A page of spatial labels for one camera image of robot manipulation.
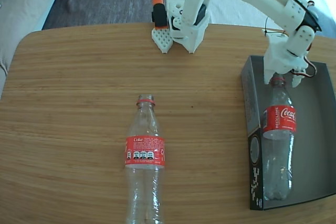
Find clear bottle Coca-Cola logo label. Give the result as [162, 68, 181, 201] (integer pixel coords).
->
[261, 76, 297, 201]

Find clear bottle nutrition text label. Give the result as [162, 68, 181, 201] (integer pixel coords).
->
[123, 93, 166, 224]

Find grey cardboard box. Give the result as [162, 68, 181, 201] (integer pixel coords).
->
[240, 55, 336, 211]

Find beige sofa cushion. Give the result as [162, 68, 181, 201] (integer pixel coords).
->
[0, 0, 68, 96]

